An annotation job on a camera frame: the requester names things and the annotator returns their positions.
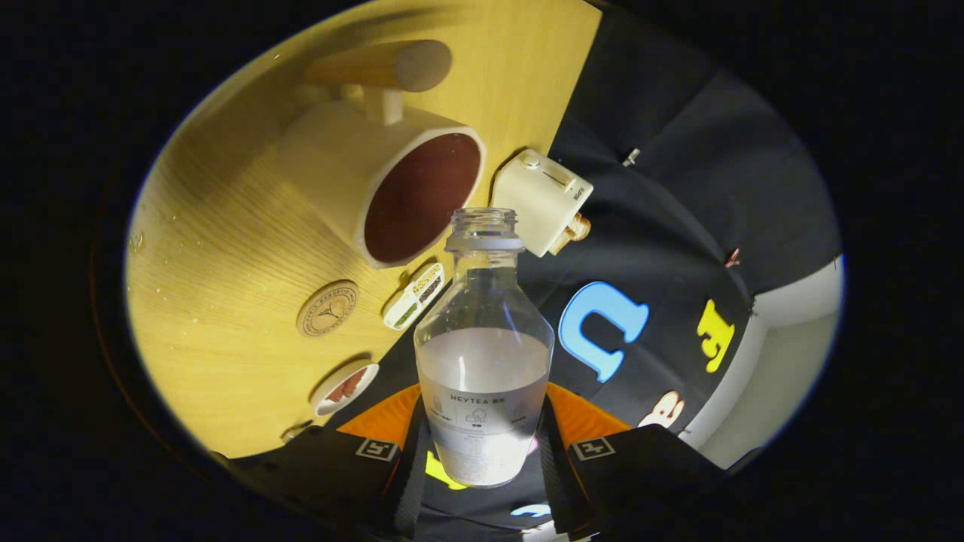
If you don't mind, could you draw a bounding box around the white toaster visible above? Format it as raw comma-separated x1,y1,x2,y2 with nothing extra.
491,149,594,258

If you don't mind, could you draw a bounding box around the white divided dish with beans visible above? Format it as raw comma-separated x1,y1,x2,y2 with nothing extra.
383,262,445,331

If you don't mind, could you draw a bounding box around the wooden table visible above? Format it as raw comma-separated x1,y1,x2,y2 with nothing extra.
124,0,603,460

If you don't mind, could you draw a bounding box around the white round plate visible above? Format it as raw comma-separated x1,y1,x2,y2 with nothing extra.
310,361,380,417

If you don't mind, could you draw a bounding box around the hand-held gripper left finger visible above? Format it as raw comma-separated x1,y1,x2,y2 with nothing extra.
233,385,434,539

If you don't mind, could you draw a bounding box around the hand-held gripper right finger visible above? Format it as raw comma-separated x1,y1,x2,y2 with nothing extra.
537,382,728,539

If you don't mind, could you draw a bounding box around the round cork coaster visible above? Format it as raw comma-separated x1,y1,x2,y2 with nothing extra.
296,280,360,337

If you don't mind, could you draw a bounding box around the cream cup with wooden handle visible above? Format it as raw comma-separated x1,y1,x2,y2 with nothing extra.
279,39,487,269

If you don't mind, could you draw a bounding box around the clear juice bottle white label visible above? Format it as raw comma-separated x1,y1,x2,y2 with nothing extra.
413,207,556,489

